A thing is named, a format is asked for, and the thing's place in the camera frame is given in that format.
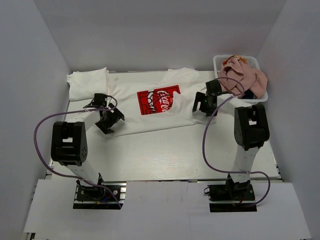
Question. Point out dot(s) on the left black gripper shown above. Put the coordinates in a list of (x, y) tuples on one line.
[(116, 116)]

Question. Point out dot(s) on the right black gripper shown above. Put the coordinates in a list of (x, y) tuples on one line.
[(201, 97)]

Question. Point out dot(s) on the pink t-shirt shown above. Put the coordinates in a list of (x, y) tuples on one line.
[(236, 76)]

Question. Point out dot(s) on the white red-print t-shirt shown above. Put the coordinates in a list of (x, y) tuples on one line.
[(158, 105)]

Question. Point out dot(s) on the blue t-shirt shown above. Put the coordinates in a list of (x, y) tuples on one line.
[(249, 95)]

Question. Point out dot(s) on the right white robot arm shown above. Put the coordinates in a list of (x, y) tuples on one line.
[(251, 131)]

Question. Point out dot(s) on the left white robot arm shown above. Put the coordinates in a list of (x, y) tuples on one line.
[(69, 146)]

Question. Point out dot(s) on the folded white t-shirt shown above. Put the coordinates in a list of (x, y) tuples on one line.
[(84, 85)]

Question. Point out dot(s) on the white plastic basket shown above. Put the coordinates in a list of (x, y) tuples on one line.
[(217, 61)]

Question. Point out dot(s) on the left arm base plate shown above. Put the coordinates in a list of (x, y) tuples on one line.
[(93, 198)]

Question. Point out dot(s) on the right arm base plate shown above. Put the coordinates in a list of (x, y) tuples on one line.
[(221, 201)]

